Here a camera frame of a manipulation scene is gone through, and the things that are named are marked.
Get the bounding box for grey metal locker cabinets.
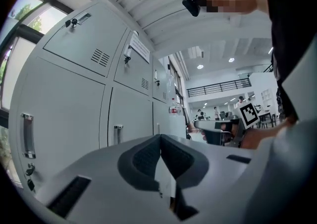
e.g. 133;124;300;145
8;1;189;194

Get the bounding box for clear plastic sheet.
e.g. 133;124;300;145
166;71;179;100

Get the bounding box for person's right forearm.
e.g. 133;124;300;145
241;115;298;150

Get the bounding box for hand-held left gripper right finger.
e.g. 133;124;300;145
160;134;210;189

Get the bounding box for person's black shirt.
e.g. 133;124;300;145
262;0;317;122

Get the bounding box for grey cabinet door with notice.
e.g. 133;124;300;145
113;28;154;97

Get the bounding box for black framed window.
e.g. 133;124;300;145
0;0;74;189

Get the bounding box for black balcony railing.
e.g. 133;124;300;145
186;77;252;98

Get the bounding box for white paper notice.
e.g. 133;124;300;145
129;33;151;64

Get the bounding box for chrome cabinet door handle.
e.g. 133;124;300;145
113;124;124;145
20;112;37;160

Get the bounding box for black head-worn camera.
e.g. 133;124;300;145
182;0;202;17

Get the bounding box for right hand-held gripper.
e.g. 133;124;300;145
194;103;261;148

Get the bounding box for red label water bottle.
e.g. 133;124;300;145
169;97;183;117

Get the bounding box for black chair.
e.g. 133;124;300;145
257;112;278;129

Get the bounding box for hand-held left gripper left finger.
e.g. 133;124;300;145
117;134;162;192

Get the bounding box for white cubby shelf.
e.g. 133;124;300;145
261;89;273;108

